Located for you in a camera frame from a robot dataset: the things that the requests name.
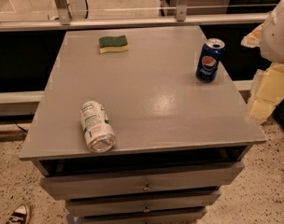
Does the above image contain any blue pepsi can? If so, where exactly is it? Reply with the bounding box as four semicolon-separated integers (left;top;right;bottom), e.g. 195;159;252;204
195;38;225;83

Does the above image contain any white 7up can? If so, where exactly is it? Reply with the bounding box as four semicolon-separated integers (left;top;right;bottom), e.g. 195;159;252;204
80;101;116;153

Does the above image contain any bottom grey drawer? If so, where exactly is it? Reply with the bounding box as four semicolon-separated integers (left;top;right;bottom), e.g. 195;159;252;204
81;208;206;224

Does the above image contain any grey drawer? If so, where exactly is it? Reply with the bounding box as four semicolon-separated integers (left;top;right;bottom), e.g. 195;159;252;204
41;161;244;200
81;208;206;224
65;189;220;217

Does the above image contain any black white sneaker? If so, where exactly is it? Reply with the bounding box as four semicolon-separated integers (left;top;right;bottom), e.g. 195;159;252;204
6;203;31;224

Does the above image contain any green yellow sponge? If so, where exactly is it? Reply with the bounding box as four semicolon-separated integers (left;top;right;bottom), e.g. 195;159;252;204
98;35;129;54

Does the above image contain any top grey drawer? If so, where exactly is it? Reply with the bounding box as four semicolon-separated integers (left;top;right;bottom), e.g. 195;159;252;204
41;161;244;200

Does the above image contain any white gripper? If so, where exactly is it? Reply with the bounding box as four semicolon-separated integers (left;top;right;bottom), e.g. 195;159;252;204
241;0;284;121

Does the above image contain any metal railing frame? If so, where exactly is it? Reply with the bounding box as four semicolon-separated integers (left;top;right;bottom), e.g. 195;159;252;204
0;0;280;32

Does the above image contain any grey drawer cabinet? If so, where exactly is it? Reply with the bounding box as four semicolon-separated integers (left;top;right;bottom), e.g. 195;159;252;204
19;25;268;224

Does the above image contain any middle grey drawer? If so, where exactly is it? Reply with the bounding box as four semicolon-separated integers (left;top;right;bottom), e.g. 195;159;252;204
65;189;220;217

